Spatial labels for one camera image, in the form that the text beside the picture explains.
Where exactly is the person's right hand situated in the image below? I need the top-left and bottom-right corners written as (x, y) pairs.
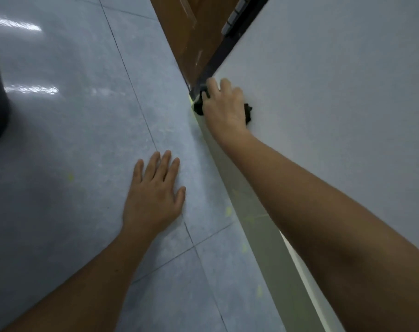
top-left (200, 77), bottom-right (254, 139)

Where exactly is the person's left hand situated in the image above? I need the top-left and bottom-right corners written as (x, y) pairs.
top-left (122, 150), bottom-right (187, 239)

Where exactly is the black cleaning cloth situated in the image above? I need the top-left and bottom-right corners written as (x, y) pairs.
top-left (192, 84), bottom-right (254, 126)

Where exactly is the person's left forearm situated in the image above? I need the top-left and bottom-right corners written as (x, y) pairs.
top-left (0, 227), bottom-right (152, 332)

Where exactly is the person's right forearm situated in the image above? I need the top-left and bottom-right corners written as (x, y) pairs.
top-left (209, 129), bottom-right (419, 332)

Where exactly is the brown wooden door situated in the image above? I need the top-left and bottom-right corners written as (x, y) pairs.
top-left (149, 0), bottom-right (245, 87)

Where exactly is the grey metal door hinge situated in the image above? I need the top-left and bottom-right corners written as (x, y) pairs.
top-left (221, 0), bottom-right (249, 36)

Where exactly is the white skirting board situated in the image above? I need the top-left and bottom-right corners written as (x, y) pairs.
top-left (188, 95), bottom-right (347, 332)

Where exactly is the black door frame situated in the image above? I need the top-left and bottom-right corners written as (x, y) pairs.
top-left (189, 0), bottom-right (273, 95)

